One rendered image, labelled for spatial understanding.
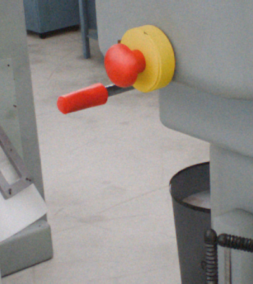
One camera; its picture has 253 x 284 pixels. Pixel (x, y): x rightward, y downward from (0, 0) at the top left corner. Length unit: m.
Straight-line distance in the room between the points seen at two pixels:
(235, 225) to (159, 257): 3.01
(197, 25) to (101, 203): 3.79
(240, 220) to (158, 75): 0.24
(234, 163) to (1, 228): 0.27
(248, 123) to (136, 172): 4.01
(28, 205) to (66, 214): 3.55
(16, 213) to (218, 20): 0.29
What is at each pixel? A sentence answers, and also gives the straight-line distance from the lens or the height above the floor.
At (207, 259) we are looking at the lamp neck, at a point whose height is 1.56.
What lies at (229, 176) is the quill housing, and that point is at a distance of 0.88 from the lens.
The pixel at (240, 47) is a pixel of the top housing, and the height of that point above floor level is 1.78.
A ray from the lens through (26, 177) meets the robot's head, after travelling 0.78.
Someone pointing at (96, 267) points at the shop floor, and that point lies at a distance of 3.80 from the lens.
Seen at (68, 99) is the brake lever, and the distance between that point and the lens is 0.78.
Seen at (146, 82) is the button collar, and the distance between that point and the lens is 0.70.
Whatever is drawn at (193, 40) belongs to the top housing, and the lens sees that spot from 0.67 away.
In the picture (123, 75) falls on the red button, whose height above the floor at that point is 1.76.
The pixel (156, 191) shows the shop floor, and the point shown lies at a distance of 4.53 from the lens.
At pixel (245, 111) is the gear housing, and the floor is 1.69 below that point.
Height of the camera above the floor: 1.95
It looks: 22 degrees down
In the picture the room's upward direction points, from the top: 4 degrees counter-clockwise
